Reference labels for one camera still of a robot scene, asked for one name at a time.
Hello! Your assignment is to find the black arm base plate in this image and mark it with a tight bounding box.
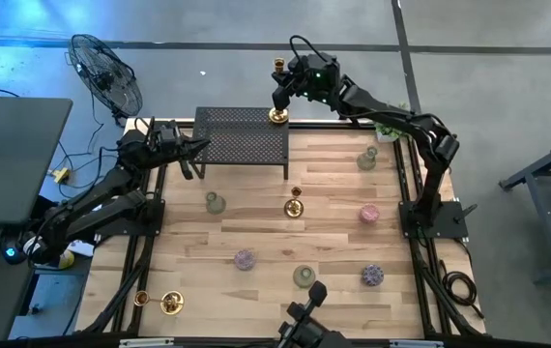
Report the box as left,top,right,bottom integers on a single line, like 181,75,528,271
398,200,470,240
94,198,166,238

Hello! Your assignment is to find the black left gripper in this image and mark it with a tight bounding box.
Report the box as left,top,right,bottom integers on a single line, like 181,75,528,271
147,119,212,182

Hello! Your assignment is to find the black lever handle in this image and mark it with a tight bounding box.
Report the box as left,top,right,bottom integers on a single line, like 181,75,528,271
452,202,479,224

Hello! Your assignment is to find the black floor power cable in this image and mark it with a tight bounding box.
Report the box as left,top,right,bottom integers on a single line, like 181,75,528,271
55,89,120,190

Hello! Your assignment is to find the green ribbed glass candle holder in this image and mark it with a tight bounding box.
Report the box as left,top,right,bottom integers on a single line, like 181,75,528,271
292,264,316,290
356,145,379,172
204,190,227,216

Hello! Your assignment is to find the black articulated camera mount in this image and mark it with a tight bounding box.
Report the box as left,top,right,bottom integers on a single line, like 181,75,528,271
275,279,354,348

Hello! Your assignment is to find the green plant in white pot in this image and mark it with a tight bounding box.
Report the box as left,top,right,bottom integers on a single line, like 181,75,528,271
373,101,411,144

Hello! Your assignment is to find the tall gold candlestick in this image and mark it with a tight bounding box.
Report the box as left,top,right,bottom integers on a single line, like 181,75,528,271
268,57,290,125
132,289,186,317

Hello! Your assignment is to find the black mouse with green light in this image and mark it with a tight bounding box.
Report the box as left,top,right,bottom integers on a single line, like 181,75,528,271
0,239,28,266

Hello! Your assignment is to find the black pedestal fan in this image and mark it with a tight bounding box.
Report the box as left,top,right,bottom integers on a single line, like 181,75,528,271
66,33,144,128

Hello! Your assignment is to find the blue-purple glass votive holder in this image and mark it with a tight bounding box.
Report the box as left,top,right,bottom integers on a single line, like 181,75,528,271
361,263,385,287

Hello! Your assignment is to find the pink glass votive holder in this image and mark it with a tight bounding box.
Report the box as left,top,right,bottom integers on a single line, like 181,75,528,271
358,202,381,225

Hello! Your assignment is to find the dark grey flat panel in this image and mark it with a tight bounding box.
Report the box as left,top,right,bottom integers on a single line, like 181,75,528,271
0,95,73,228

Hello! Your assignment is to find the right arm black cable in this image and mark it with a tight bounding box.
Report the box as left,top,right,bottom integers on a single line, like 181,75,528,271
288,34,330,64

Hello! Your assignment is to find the mauve glass votive holder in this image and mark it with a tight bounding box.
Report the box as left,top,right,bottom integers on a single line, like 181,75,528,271
233,248,257,272

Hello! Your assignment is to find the black crossbar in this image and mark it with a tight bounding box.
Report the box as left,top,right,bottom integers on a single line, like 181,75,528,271
0,332,551,348

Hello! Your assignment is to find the white paper sheet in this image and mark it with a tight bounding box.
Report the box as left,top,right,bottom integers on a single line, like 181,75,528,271
67,239,96,257

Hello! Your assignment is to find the coiled black cable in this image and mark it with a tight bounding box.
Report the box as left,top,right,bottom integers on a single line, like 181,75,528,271
439,258,485,320

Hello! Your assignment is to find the blue-grey metal table frame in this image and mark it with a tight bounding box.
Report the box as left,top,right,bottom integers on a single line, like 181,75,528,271
498,132,551,284

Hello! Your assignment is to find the yellow and white can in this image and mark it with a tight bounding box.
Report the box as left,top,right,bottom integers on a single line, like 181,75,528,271
57,248,76,271

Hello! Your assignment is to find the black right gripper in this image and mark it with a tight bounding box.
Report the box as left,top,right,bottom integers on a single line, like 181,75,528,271
271,51,342,112

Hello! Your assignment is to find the short gold candlestick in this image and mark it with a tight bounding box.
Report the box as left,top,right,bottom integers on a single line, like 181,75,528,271
283,186,305,219

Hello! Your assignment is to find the white bracket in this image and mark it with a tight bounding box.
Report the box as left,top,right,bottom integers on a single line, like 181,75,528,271
119,337,175,348
390,339,445,348

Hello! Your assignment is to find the yellow power plug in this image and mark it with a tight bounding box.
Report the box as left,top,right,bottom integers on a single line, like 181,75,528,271
51,166,72,185

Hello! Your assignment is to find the black perforated metal shelf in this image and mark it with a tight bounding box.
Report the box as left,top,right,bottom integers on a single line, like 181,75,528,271
190,105,290,181

